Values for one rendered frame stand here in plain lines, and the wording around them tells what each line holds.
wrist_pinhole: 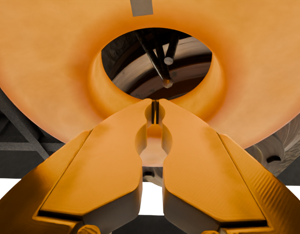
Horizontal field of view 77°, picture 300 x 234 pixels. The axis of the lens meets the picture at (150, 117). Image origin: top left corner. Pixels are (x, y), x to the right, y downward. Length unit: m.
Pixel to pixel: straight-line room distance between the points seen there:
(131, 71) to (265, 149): 0.27
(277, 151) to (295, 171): 8.87
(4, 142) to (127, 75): 6.43
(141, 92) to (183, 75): 0.08
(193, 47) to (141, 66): 0.09
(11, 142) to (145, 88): 6.30
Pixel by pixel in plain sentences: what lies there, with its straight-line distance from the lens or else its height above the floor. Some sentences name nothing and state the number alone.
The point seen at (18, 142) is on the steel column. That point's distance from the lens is 6.44.
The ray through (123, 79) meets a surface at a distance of 0.34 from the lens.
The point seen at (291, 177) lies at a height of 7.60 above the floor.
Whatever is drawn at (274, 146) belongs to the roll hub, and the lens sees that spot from 0.38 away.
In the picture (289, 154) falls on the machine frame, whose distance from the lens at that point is 0.96.
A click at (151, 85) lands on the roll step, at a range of 0.32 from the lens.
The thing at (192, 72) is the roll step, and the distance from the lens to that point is 0.31.
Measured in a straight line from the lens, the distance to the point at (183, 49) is 0.31.
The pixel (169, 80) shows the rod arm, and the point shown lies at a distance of 0.22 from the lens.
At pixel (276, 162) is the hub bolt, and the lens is 0.42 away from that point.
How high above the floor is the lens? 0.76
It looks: 47 degrees up
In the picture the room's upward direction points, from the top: 177 degrees clockwise
